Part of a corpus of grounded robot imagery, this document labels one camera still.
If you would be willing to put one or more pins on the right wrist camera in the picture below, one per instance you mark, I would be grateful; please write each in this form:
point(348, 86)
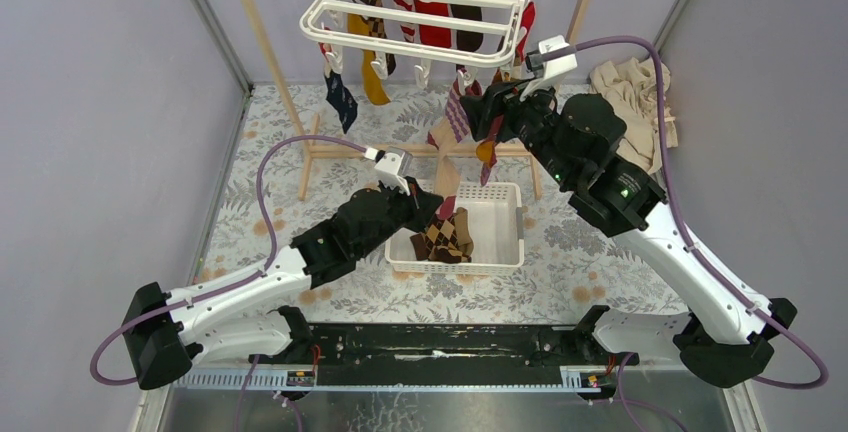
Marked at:
point(549, 63)

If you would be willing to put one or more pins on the white clip sock hanger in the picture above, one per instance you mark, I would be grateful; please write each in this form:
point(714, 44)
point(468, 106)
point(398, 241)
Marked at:
point(325, 22)

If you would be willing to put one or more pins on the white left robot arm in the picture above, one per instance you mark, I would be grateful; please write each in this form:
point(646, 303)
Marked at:
point(233, 316)

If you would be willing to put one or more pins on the dark brown sock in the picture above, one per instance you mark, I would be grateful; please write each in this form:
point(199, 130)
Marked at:
point(469, 41)

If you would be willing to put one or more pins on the brown cream striped sock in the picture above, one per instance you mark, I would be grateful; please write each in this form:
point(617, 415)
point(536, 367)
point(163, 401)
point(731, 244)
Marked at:
point(485, 151)

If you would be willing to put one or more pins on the tan brown sock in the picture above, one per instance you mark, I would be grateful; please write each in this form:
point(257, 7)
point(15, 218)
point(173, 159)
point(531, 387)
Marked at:
point(464, 242)

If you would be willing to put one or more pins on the brown argyle sock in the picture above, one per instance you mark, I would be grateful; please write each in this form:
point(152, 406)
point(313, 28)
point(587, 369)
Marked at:
point(437, 243)

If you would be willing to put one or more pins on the red sock right side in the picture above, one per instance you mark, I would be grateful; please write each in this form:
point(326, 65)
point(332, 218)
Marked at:
point(526, 23)

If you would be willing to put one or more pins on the white plastic basket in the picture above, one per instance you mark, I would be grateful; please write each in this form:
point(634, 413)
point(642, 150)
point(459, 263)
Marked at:
point(495, 226)

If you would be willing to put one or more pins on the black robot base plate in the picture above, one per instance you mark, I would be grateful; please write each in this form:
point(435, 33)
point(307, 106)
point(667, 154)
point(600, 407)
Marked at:
point(372, 354)

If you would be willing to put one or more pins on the beige crumpled cloth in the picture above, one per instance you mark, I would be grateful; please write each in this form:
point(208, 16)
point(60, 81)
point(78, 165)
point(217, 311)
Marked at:
point(631, 87)

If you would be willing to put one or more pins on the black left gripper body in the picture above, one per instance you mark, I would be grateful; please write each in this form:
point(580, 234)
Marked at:
point(400, 210)

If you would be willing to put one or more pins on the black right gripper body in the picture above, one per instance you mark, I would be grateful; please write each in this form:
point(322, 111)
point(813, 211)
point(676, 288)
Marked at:
point(529, 121)

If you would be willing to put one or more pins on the navy blue sock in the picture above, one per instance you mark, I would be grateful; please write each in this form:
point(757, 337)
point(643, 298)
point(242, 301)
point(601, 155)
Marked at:
point(340, 99)

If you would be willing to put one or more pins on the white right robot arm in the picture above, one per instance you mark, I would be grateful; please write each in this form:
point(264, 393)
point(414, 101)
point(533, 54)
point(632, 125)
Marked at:
point(725, 335)

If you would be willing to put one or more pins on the wooden clothes rack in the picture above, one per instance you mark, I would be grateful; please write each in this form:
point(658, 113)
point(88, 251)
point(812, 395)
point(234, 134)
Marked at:
point(311, 150)

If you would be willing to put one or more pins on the purple striped beige sock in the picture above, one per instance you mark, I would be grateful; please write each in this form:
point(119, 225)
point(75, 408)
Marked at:
point(445, 136)

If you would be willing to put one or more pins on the red sock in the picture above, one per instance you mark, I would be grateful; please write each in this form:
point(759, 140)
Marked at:
point(432, 35)
point(526, 23)

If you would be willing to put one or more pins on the mustard yellow striped sock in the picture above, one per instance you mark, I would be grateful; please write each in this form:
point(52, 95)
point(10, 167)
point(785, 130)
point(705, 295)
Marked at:
point(372, 27)

